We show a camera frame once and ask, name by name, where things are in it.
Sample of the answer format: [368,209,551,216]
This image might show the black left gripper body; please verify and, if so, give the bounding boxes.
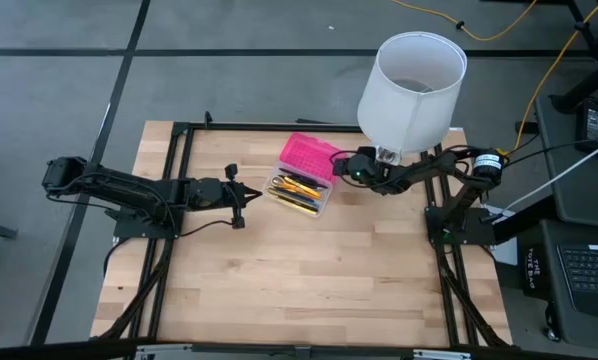
[187,163,246,230]

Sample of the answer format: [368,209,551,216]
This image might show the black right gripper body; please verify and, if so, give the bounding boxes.
[347,152,388,194]

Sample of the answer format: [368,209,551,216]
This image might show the yellow-handled scissors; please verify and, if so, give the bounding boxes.
[270,175,300,195]

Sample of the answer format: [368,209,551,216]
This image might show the pink plastic box lid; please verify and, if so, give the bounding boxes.
[278,131,345,185]

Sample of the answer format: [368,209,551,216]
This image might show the clear plastic supply box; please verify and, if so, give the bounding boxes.
[261,160,334,219]

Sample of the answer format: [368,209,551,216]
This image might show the white shade silver table lamp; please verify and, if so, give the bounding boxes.
[356,30,468,167]

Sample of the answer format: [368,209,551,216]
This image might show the black side desk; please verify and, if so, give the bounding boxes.
[533,93,598,351]

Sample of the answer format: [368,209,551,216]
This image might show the black tote bag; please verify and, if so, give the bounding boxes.
[520,243,551,301]

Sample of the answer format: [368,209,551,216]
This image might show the black power adapter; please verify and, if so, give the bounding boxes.
[575,98,598,157]

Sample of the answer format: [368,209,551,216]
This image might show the black laptop keyboard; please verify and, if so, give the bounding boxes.
[556,243,598,321]

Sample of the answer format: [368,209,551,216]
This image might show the black stand base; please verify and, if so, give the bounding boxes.
[551,0,598,114]

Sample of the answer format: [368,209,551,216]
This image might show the black cable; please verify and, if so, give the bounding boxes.
[102,237,131,279]
[178,218,236,239]

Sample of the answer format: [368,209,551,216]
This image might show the yellow extension cable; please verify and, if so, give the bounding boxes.
[388,0,539,43]
[503,0,598,156]

